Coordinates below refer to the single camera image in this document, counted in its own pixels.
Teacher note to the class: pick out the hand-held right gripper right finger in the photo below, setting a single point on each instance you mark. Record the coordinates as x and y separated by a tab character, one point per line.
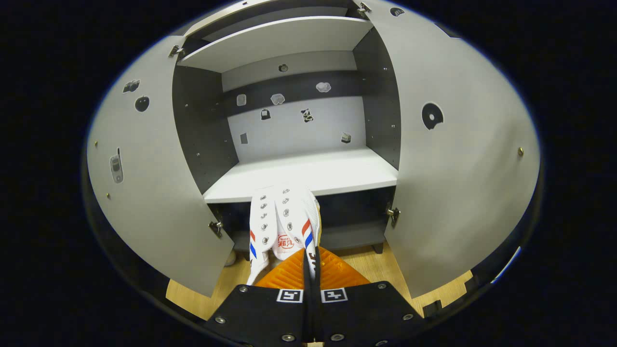
366	311

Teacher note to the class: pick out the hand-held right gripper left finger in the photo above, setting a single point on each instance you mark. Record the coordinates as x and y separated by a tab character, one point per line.
260	313

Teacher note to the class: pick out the white striped canvas shoe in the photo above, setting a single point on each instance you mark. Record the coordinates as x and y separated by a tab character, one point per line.
284	212

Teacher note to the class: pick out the white shoe cabinet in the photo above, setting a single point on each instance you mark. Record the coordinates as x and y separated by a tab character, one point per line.
308	171

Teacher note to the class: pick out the white shoe cabinet door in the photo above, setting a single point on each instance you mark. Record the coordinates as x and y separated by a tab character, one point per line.
159	193
462	193

